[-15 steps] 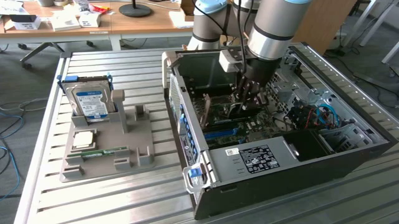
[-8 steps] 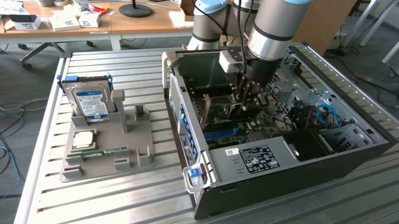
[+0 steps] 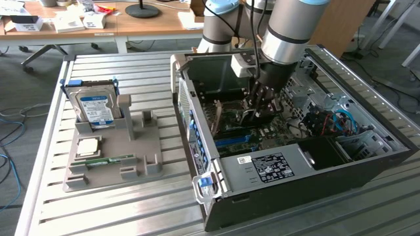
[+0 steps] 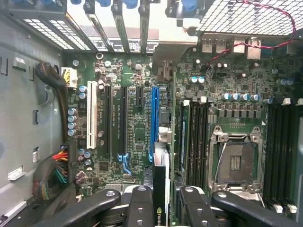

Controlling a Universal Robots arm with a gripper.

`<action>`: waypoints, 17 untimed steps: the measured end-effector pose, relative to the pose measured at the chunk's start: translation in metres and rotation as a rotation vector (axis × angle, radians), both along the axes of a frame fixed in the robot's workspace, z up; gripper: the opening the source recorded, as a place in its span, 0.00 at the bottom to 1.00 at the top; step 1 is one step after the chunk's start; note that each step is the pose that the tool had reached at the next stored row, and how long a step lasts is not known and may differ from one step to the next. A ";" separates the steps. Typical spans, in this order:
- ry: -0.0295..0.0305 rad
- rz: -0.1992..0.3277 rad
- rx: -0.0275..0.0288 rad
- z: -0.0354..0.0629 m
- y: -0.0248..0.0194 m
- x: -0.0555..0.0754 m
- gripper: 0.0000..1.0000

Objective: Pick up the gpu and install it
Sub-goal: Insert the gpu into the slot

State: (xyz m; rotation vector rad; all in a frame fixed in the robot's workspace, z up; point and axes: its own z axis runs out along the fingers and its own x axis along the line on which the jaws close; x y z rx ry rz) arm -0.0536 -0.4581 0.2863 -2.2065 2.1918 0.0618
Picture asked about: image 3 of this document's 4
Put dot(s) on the black round lamp base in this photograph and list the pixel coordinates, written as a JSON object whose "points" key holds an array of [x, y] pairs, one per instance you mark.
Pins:
{"points": [[143, 12]]}

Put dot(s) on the wooden cabinet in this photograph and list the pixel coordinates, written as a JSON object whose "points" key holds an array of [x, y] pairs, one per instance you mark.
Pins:
{"points": [[344, 24]]}

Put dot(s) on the CPU socket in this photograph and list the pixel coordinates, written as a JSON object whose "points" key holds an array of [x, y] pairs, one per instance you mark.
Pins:
{"points": [[234, 105]]}

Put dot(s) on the grey blue case latch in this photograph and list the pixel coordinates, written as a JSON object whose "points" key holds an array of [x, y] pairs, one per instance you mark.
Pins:
{"points": [[204, 182]]}

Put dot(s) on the small white box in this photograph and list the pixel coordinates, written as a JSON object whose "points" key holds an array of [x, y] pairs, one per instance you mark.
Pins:
{"points": [[94, 22]]}

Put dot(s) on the open black PC case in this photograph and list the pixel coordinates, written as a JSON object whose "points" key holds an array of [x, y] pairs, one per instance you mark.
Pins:
{"points": [[295, 196]]}

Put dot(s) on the loose printed papers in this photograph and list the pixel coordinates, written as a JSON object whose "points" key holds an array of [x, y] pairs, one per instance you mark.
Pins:
{"points": [[11, 9]]}

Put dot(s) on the blue expansion slot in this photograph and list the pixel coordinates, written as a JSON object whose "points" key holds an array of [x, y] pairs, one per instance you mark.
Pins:
{"points": [[232, 141]]}

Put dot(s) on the brown cardboard flap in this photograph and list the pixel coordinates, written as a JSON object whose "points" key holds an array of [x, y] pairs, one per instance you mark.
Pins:
{"points": [[7, 27]]}

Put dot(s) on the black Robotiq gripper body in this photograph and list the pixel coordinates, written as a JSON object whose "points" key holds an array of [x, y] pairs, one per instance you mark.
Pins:
{"points": [[278, 76]]}

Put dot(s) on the green Dell motherboard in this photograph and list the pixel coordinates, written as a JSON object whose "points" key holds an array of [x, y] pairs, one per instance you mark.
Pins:
{"points": [[279, 129]]}

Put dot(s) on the white printed package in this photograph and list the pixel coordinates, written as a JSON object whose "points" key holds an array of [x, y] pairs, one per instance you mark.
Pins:
{"points": [[87, 5]]}

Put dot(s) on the green RAM stick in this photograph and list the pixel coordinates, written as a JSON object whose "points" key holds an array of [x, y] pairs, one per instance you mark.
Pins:
{"points": [[98, 161], [240, 127]]}

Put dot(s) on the black Nvidia graphics card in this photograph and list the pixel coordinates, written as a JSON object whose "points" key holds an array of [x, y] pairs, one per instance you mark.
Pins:
{"points": [[268, 119]]}

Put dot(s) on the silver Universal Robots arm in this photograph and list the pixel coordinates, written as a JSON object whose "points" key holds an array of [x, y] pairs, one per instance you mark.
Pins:
{"points": [[286, 37]]}

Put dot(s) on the silver CPU chip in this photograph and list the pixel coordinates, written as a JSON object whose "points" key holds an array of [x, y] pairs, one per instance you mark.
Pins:
{"points": [[86, 147]]}

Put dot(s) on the hard disk with blue carrier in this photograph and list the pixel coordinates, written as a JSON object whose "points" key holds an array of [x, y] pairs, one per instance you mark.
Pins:
{"points": [[94, 110]]}

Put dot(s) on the grey parts rack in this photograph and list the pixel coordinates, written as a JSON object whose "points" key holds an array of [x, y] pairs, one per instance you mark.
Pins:
{"points": [[111, 147]]}

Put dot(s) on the silver perforated drive cage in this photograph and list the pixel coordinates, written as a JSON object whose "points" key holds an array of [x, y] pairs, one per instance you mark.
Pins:
{"points": [[306, 98]]}

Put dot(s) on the white box black lid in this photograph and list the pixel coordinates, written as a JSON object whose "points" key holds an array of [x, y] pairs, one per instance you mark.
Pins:
{"points": [[28, 25]]}

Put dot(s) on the grey cup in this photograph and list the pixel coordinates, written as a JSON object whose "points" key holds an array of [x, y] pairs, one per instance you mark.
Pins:
{"points": [[48, 3]]}

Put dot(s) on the flat white box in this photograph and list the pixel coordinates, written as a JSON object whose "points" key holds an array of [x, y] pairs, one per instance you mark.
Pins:
{"points": [[66, 28]]}

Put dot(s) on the silver disk bay tray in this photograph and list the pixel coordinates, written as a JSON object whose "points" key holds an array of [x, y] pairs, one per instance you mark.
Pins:
{"points": [[364, 145]]}

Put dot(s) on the white paper stack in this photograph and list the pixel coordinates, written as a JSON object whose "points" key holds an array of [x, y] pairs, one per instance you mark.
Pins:
{"points": [[190, 22]]}

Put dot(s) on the red yellow small item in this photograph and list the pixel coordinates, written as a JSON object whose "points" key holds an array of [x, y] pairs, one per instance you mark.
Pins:
{"points": [[107, 9]]}

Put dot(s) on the tape roll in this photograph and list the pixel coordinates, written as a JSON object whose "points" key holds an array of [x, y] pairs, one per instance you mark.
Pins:
{"points": [[63, 3]]}

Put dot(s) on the silver power supply unit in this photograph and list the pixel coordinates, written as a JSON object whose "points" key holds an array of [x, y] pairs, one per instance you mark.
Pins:
{"points": [[236, 177]]}

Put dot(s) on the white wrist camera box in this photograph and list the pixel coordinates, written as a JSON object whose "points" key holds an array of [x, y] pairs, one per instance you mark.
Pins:
{"points": [[240, 67]]}

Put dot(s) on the white table leg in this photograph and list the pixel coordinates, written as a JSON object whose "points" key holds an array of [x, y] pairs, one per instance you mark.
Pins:
{"points": [[398, 24]]}

